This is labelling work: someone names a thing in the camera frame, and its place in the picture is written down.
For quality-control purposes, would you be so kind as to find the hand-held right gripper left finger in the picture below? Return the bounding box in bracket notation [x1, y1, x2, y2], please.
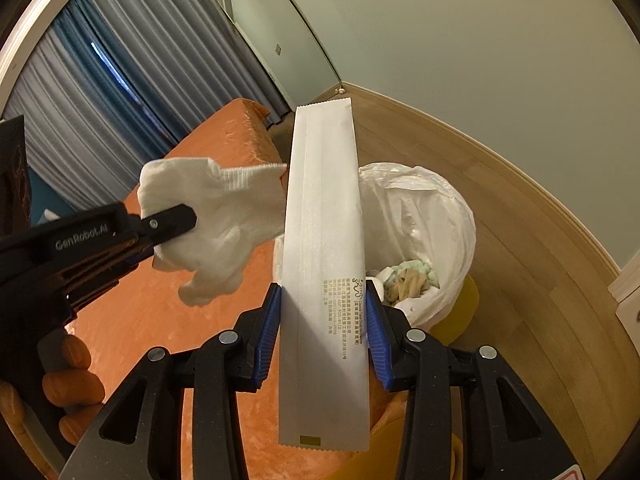
[59, 282, 283, 480]

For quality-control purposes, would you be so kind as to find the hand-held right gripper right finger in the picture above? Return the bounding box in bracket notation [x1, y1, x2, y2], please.
[365, 280, 586, 480]

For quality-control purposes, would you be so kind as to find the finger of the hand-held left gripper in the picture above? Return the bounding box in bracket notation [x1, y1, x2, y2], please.
[120, 240, 167, 267]
[132, 203, 198, 248]

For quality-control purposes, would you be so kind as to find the white textured cloth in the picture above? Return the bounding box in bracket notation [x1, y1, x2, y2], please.
[137, 157, 290, 307]

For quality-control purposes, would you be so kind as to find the yellow trash bin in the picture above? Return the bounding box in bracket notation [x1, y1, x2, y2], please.
[429, 274, 479, 347]

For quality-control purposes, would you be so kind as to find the green terry towel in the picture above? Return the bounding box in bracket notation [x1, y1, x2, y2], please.
[380, 259, 441, 307]

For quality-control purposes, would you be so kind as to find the long white paper packet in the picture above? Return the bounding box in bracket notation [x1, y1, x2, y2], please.
[276, 99, 371, 453]

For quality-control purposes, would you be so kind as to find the trash bin with white bag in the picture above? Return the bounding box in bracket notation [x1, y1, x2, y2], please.
[272, 162, 476, 331]

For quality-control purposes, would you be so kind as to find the person's left hand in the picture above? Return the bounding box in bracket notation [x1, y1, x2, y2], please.
[41, 332, 107, 444]

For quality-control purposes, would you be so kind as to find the orange bed blanket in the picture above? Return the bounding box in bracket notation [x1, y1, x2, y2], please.
[65, 97, 411, 480]

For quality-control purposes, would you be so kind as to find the grey blue window curtain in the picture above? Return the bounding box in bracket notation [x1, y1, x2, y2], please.
[0, 0, 293, 211]

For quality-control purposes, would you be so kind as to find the gold framed standing mirror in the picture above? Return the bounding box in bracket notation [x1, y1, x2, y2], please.
[210, 0, 342, 123]

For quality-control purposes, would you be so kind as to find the white cabinet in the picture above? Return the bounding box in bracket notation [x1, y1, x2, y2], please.
[607, 262, 640, 341]

